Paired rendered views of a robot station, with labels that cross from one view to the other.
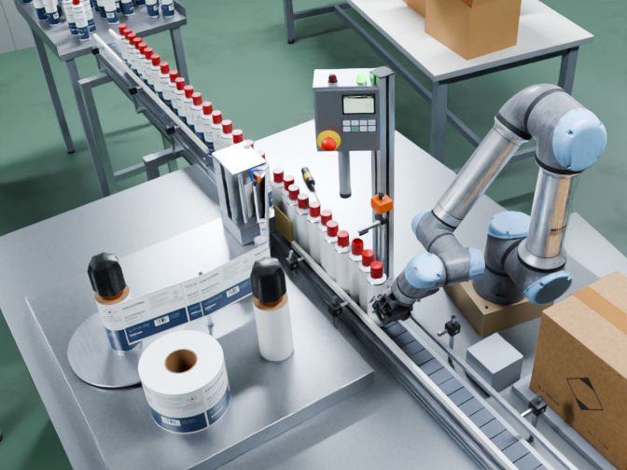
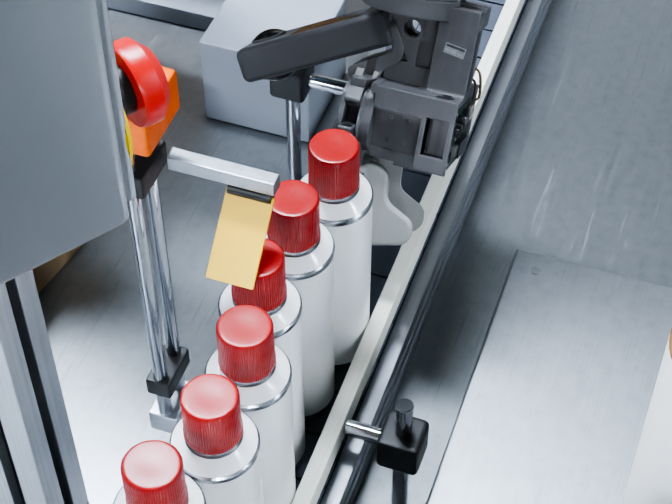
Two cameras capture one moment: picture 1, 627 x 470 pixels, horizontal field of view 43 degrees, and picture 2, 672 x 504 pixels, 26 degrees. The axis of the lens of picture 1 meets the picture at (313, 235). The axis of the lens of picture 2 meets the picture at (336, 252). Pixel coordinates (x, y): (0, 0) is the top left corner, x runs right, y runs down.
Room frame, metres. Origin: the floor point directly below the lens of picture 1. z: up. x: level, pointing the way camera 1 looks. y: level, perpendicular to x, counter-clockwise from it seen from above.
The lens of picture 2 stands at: (1.96, 0.34, 1.74)
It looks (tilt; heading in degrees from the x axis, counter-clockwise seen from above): 49 degrees down; 228
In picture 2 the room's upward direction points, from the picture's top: straight up
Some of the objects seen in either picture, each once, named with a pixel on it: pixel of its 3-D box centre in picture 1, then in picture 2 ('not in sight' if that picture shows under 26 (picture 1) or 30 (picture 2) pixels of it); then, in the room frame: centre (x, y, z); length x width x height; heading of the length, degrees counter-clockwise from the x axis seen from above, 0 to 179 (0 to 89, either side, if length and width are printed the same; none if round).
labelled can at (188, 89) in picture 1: (192, 112); not in sight; (2.52, 0.40, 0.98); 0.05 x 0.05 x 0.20
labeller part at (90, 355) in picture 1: (127, 342); not in sight; (1.51, 0.52, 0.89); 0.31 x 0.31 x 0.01
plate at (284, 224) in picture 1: (284, 225); not in sight; (1.89, 0.09, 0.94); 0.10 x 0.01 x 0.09; 29
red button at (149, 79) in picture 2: (328, 144); (125, 86); (1.72, -0.06, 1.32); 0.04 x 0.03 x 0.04; 84
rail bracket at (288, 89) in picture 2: (445, 343); (318, 119); (1.39, -0.31, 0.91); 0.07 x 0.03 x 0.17; 119
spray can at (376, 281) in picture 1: (376, 294); (334, 251); (1.52, -0.15, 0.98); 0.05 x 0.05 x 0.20
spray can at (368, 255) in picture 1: (368, 282); (296, 302); (1.57, -0.14, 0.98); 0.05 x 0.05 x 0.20
